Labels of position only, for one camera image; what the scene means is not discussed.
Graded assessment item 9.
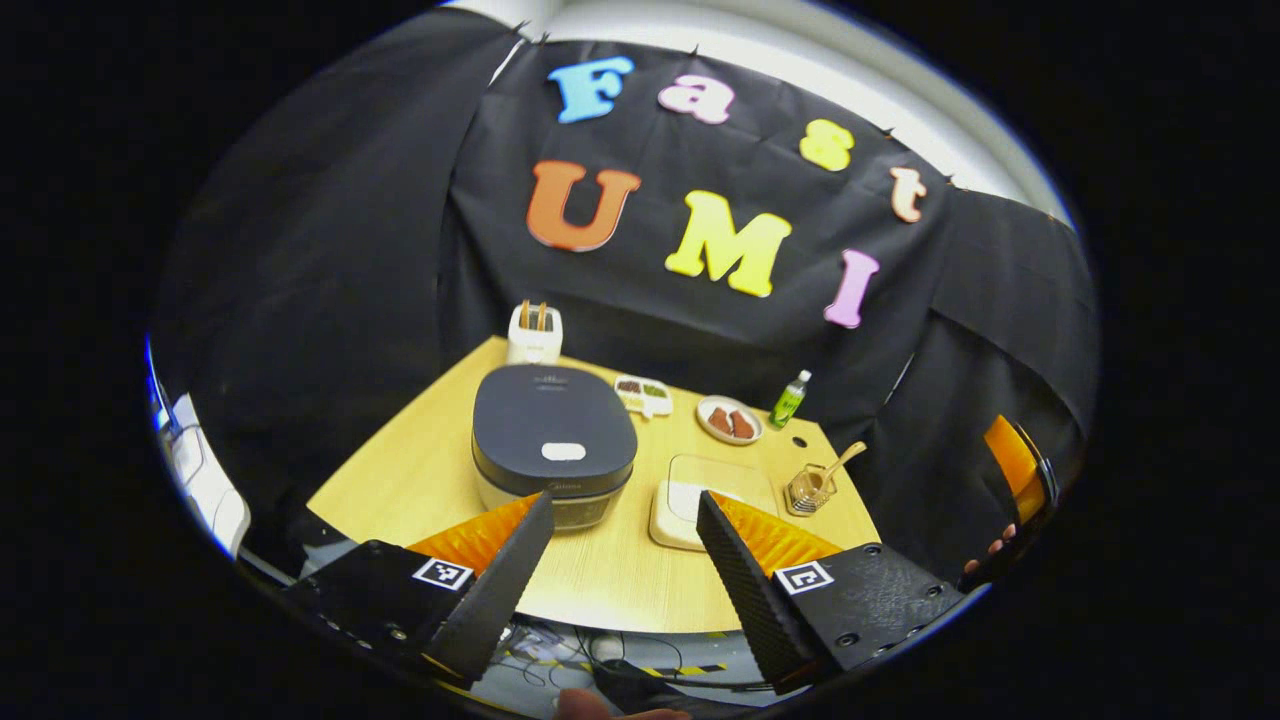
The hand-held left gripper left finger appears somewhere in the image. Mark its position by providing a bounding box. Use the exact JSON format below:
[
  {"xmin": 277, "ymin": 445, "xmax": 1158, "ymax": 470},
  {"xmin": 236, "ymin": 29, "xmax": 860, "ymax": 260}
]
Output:
[{"xmin": 280, "ymin": 494, "xmax": 555, "ymax": 691}]

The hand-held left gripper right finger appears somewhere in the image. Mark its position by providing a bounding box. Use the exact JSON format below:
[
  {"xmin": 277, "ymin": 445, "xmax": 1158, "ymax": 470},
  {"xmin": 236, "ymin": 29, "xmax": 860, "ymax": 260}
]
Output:
[{"xmin": 697, "ymin": 493, "xmax": 969, "ymax": 696}]

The clear container of rice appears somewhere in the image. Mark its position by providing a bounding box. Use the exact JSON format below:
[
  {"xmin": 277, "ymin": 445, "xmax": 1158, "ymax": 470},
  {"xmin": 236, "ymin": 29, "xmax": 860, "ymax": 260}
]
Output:
[{"xmin": 648, "ymin": 453, "xmax": 781, "ymax": 553}]

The dark grey rice cooker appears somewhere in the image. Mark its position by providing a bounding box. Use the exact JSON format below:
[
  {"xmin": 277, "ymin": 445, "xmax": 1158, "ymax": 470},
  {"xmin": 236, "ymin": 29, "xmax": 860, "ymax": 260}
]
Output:
[{"xmin": 471, "ymin": 363, "xmax": 639, "ymax": 531}]

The white round plate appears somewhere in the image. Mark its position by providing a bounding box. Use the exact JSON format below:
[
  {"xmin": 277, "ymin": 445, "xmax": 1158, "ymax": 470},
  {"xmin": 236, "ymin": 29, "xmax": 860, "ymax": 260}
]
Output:
[{"xmin": 696, "ymin": 395, "xmax": 765, "ymax": 446}]

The green drink bottle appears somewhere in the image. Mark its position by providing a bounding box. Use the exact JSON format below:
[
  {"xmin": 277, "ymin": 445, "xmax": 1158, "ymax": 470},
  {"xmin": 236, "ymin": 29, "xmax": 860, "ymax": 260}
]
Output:
[{"xmin": 768, "ymin": 369, "xmax": 813, "ymax": 429}]

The white divided dish of beans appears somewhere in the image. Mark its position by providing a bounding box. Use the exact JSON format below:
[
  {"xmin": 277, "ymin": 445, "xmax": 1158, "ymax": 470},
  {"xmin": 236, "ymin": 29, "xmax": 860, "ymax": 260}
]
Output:
[{"xmin": 613, "ymin": 374, "xmax": 674, "ymax": 419}]

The white toaster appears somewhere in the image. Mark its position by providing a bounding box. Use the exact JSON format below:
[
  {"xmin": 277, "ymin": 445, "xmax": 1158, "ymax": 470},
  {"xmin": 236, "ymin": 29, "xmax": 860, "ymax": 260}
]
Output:
[{"xmin": 506, "ymin": 300, "xmax": 564, "ymax": 366}]

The white side desk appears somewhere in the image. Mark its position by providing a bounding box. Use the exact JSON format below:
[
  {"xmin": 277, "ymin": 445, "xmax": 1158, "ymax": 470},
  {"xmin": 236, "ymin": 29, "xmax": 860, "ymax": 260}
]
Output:
[{"xmin": 150, "ymin": 390, "xmax": 251, "ymax": 556}]

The black backdrop cloth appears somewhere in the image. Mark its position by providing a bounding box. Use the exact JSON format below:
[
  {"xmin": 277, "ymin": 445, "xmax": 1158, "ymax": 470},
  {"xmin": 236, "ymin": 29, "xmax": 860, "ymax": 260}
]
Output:
[{"xmin": 150, "ymin": 10, "xmax": 1101, "ymax": 601}]

